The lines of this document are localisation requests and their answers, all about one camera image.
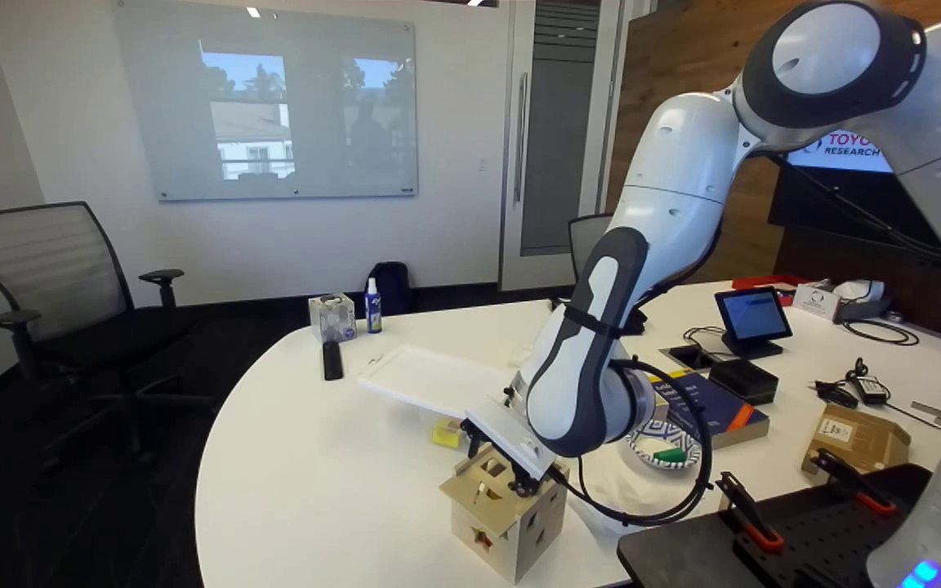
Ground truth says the black power adapter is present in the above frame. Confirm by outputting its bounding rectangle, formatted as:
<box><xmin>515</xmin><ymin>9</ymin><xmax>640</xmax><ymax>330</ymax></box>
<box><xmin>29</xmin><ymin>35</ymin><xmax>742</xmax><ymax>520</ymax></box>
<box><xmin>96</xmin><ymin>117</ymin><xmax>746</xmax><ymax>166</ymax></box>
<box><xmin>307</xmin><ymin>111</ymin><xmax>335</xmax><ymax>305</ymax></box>
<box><xmin>818</xmin><ymin>359</ymin><xmax>893</xmax><ymax>408</ymax></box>

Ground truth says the cardboard box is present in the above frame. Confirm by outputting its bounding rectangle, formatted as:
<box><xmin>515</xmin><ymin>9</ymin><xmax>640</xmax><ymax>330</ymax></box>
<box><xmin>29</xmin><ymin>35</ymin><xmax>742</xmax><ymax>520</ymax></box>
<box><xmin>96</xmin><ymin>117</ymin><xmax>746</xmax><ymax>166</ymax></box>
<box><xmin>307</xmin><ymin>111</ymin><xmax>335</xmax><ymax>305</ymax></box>
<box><xmin>802</xmin><ymin>404</ymin><xmax>913</xmax><ymax>474</ymax></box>

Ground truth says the black remote control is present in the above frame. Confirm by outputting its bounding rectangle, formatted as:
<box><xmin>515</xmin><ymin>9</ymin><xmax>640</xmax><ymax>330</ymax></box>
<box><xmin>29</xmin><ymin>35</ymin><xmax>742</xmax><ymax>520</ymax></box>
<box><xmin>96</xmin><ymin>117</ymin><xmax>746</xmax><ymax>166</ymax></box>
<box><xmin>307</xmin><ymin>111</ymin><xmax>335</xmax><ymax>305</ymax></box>
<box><xmin>321</xmin><ymin>339</ymin><xmax>344</xmax><ymax>384</ymax></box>

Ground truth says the blue spray bottle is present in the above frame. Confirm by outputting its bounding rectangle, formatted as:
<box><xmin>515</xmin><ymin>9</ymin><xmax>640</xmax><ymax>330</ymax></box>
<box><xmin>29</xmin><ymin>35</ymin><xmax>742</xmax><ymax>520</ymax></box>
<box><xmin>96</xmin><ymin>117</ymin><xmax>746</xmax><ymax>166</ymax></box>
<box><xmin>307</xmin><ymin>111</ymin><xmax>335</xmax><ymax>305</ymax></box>
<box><xmin>364</xmin><ymin>279</ymin><xmax>383</xmax><ymax>335</ymax></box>

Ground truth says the wooden lid with shape holes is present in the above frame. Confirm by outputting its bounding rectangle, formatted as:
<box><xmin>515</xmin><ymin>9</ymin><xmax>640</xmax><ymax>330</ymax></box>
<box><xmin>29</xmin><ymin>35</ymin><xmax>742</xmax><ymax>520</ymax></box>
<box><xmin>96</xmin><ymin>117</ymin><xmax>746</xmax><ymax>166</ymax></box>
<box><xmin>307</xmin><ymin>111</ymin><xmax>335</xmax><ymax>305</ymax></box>
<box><xmin>442</xmin><ymin>448</ymin><xmax>567</xmax><ymax>539</ymax></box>

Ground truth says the black backpack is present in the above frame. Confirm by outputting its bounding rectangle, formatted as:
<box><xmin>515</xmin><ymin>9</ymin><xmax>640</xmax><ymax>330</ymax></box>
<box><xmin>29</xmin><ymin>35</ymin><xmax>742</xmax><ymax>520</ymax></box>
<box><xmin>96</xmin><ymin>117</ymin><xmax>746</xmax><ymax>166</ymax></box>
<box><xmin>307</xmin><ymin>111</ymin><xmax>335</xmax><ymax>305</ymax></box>
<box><xmin>368</xmin><ymin>263</ymin><xmax>413</xmax><ymax>313</ymax></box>

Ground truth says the glass whiteboard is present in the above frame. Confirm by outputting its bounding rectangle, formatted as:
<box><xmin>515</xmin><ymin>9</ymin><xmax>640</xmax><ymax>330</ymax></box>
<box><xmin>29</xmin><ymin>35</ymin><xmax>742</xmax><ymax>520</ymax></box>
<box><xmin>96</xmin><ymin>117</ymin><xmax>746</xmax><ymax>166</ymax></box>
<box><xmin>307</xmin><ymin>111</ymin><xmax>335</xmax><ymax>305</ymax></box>
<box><xmin>116</xmin><ymin>0</ymin><xmax>420</xmax><ymax>202</ymax></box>

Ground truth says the small black box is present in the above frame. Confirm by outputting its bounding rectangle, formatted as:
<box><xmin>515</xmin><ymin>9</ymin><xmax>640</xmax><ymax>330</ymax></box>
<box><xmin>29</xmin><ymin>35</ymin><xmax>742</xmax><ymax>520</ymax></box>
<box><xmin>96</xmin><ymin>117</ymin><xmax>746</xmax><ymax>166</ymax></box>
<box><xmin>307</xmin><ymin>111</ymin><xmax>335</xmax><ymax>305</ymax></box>
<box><xmin>709</xmin><ymin>359</ymin><xmax>778</xmax><ymax>404</ymax></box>

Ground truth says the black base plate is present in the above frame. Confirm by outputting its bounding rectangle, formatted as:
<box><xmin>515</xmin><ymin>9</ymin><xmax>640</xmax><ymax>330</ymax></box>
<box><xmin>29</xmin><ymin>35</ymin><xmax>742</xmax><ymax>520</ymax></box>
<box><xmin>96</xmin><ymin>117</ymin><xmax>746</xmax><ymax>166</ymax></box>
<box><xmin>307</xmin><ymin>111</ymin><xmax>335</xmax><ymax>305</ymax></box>
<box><xmin>618</xmin><ymin>463</ymin><xmax>929</xmax><ymax>588</ymax></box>

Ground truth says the white device with cable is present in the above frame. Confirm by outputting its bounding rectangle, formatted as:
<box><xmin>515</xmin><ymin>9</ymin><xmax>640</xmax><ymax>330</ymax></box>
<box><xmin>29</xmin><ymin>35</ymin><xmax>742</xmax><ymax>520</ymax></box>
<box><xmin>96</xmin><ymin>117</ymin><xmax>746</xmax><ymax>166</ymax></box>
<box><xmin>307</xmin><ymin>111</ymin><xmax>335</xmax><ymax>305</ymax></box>
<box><xmin>794</xmin><ymin>279</ymin><xmax>918</xmax><ymax>347</ymax></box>

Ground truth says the clear box of coloured blocks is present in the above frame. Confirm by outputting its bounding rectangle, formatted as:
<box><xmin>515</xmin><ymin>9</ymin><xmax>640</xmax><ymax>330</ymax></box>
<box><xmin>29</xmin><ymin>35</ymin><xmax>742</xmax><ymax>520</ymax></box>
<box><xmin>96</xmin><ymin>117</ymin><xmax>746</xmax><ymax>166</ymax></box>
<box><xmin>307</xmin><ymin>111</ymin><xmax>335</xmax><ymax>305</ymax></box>
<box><xmin>431</xmin><ymin>417</ymin><xmax>463</xmax><ymax>451</ymax></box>

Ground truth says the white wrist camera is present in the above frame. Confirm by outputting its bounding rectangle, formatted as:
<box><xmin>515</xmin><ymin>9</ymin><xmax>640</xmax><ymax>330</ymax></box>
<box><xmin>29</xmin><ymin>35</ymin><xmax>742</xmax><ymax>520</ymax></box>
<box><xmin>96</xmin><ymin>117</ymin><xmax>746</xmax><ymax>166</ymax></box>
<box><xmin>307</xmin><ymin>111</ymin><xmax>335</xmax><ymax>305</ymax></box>
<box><xmin>471</xmin><ymin>404</ymin><xmax>557</xmax><ymax>482</ymax></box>

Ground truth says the blue book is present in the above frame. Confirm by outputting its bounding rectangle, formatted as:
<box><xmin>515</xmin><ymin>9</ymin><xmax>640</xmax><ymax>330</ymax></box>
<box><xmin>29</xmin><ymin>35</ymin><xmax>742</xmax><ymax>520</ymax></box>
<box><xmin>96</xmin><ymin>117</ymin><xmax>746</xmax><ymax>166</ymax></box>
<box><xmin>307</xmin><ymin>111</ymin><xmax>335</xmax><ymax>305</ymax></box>
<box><xmin>653</xmin><ymin>373</ymin><xmax>769</xmax><ymax>448</ymax></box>

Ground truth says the black mesh office chair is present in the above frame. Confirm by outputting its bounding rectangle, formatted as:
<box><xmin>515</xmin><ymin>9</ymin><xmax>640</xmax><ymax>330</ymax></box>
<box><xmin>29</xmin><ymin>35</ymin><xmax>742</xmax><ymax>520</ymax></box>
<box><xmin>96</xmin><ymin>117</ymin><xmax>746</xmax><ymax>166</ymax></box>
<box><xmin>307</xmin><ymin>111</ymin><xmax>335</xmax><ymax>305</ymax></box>
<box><xmin>0</xmin><ymin>202</ymin><xmax>207</xmax><ymax>466</ymax></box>

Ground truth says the patterned bowl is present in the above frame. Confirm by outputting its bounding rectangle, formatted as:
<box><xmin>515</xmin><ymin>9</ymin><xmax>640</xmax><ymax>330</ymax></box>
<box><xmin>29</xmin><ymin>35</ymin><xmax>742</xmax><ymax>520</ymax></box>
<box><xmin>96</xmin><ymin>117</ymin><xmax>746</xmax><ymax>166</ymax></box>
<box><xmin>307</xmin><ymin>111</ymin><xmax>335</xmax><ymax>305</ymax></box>
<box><xmin>629</xmin><ymin>421</ymin><xmax>698</xmax><ymax>471</ymax></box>

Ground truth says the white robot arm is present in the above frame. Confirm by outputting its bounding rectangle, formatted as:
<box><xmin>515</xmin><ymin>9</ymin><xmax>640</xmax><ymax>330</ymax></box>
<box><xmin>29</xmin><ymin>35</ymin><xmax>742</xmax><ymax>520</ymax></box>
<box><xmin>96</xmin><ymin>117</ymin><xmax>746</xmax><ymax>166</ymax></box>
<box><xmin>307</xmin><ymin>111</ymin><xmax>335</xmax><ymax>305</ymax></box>
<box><xmin>471</xmin><ymin>0</ymin><xmax>941</xmax><ymax>478</ymax></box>

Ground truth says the black clamp orange handle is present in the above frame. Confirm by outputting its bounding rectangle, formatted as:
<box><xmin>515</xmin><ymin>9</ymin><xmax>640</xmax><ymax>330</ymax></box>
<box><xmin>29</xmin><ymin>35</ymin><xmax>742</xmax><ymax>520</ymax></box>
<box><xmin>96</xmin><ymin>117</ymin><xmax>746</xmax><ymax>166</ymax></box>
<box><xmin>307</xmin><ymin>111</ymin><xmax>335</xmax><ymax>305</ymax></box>
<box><xmin>717</xmin><ymin>471</ymin><xmax>784</xmax><ymax>553</ymax></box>

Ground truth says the small black tablet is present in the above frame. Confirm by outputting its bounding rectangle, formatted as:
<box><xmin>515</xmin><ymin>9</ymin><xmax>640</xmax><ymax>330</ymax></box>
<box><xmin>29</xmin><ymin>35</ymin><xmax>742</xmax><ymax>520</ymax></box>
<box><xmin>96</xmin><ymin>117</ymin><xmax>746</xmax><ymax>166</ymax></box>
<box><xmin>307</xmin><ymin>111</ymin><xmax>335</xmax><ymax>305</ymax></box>
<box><xmin>717</xmin><ymin>289</ymin><xmax>792</xmax><ymax>355</ymax></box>

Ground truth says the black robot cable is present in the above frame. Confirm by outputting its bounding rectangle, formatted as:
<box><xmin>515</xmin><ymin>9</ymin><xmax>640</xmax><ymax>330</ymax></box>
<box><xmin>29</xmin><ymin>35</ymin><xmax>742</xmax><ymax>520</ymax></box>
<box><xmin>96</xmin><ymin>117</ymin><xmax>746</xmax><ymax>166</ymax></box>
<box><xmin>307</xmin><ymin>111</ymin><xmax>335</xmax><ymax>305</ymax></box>
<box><xmin>550</xmin><ymin>355</ymin><xmax>719</xmax><ymax>528</ymax></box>

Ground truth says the white paper sheet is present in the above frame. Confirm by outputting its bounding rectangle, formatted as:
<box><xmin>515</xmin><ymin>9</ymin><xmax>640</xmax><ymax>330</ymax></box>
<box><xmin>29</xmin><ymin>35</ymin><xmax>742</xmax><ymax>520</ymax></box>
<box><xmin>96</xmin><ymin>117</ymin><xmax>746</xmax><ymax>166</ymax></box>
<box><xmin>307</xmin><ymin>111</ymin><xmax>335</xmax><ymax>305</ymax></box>
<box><xmin>360</xmin><ymin>347</ymin><xmax>512</xmax><ymax>417</ymax></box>

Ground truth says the wall television screen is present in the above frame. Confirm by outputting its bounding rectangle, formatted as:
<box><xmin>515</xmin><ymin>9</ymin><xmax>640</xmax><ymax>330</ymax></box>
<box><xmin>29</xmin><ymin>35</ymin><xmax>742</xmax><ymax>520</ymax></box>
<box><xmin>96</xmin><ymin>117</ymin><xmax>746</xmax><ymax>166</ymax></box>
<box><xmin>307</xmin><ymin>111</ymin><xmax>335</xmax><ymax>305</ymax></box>
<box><xmin>769</xmin><ymin>132</ymin><xmax>941</xmax><ymax>263</ymax></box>

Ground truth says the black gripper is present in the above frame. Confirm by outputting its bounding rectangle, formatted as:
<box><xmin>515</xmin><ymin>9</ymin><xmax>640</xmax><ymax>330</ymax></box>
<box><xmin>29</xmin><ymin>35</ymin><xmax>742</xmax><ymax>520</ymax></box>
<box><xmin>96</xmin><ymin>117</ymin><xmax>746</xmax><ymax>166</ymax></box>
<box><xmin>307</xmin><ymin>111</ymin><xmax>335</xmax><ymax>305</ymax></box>
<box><xmin>457</xmin><ymin>417</ymin><xmax>538</xmax><ymax>500</ymax></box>

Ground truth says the wooden shape sorter box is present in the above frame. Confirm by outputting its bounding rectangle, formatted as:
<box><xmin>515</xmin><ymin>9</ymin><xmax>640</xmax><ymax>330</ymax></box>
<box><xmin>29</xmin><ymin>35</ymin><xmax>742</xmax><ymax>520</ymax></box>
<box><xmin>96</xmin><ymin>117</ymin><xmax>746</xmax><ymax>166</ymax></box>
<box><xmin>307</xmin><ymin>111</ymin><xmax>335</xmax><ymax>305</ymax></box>
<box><xmin>442</xmin><ymin>448</ymin><xmax>567</xmax><ymax>582</ymax></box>

